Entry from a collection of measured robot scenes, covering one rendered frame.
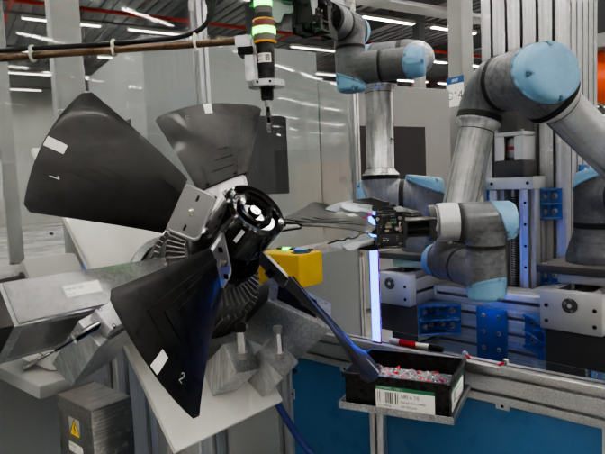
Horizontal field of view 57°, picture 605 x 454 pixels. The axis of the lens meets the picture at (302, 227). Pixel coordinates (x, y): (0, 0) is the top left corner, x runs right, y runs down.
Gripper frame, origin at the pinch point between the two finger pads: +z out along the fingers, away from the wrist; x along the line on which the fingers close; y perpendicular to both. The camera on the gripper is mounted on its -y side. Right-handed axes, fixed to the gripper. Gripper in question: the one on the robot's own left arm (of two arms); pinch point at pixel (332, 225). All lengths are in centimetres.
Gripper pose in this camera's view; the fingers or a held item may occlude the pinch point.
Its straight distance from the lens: 112.6
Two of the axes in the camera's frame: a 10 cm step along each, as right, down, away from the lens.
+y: -0.6, 2.0, -9.8
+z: -10.0, 0.5, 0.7
